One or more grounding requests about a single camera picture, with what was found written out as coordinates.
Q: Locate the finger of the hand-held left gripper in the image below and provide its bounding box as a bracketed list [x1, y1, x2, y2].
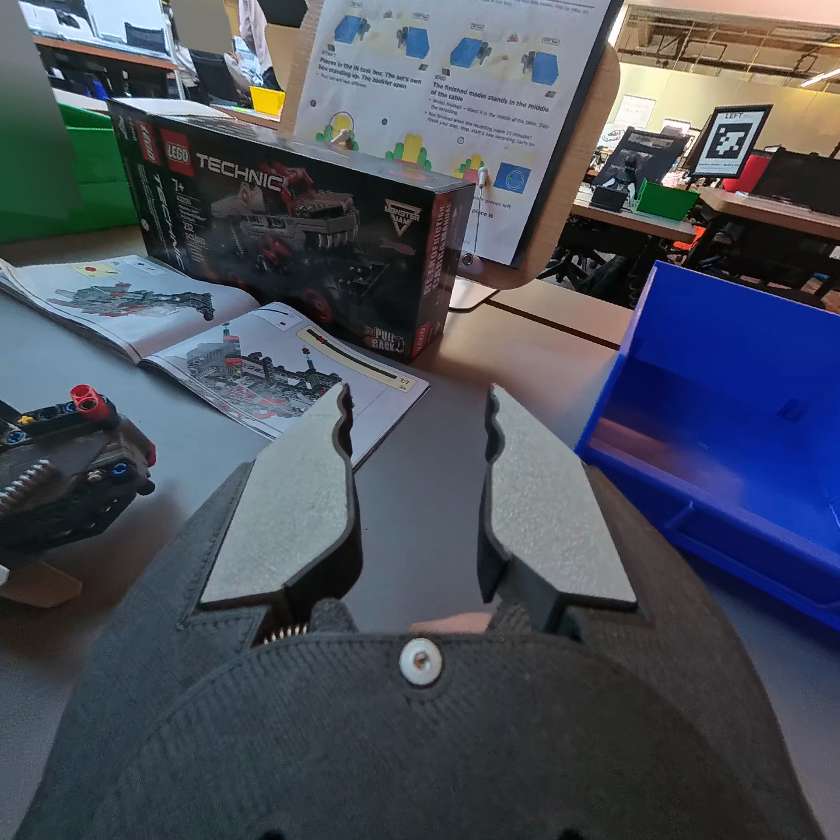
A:
[0, 558, 83, 608]

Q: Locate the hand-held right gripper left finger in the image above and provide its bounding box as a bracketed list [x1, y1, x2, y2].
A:
[199, 382, 364, 610]

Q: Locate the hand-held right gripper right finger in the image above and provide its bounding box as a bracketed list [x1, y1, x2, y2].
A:
[476, 385, 639, 614]

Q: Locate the black grey lego truck model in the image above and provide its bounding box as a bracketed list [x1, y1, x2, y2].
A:
[0, 384, 157, 572]

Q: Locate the black toy set box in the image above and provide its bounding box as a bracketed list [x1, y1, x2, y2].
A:
[107, 98, 476, 365]

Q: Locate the person's right hand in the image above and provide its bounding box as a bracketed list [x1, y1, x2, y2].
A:
[410, 613, 493, 636]

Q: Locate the blue plastic bin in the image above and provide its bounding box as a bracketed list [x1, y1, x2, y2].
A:
[574, 260, 840, 632]

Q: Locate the wooden edged table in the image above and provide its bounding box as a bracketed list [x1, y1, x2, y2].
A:
[571, 197, 698, 245]
[489, 279, 634, 350]
[696, 187, 840, 240]

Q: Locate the white stand base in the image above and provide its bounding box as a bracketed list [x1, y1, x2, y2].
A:
[449, 276, 501, 313]

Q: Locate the open instruction booklet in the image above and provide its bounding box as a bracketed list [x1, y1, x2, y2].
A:
[0, 256, 431, 470]

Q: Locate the small green bin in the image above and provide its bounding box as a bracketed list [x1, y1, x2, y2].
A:
[635, 178, 700, 221]

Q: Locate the rounded wooden board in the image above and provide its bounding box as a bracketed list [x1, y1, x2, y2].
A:
[279, 23, 622, 291]

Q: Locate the dark tilted screen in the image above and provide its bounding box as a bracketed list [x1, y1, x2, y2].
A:
[591, 126, 691, 212]

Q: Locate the green plastic bin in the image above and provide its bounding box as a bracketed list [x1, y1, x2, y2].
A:
[56, 101, 142, 240]

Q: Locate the black monitor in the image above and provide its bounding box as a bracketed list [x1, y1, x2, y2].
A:
[748, 150, 840, 217]

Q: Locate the black white marker sign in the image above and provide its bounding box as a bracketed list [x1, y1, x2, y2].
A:
[689, 105, 774, 178]

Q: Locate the whiteboard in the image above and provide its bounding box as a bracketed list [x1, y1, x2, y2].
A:
[85, 0, 177, 42]

